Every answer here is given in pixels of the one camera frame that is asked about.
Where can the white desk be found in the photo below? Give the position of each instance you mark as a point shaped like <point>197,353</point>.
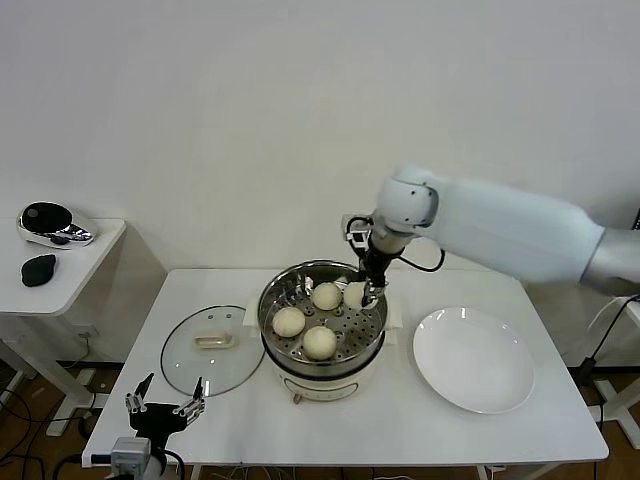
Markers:
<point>617,400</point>

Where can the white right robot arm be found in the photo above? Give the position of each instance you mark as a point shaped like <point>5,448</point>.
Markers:
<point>500,225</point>

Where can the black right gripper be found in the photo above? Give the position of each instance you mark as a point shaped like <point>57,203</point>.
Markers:
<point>375,267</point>

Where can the white side table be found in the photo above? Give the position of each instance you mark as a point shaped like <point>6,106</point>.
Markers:
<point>75,280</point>

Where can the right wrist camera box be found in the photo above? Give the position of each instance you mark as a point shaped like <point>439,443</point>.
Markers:
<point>356,232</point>

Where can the white round plate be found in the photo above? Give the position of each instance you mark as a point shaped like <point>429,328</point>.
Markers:
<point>475,360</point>

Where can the round glass pot lid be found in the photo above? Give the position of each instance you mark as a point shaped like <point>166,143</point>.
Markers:
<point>200,360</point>

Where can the cream electric cooking pot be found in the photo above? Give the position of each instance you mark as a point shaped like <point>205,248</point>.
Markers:
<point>320,387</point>

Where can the white steamed baozi bun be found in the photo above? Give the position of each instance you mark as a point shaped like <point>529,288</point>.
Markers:
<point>320,342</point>
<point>353,295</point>
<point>326,296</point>
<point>288,321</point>

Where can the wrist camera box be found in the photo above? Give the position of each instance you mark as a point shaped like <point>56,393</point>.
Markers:
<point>100,458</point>
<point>356,232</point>

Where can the perforated steel steamer basket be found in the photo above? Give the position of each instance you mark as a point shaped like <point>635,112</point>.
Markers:
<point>360,335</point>

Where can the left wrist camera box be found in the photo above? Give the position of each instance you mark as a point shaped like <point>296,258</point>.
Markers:
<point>100,458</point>

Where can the chrome and black kitchen scale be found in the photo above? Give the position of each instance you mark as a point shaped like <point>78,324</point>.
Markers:
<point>47,220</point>

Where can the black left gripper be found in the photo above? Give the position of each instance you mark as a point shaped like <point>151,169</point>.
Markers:
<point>155,420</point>

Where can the black lumpy object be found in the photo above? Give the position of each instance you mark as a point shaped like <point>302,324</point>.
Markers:
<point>39,270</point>

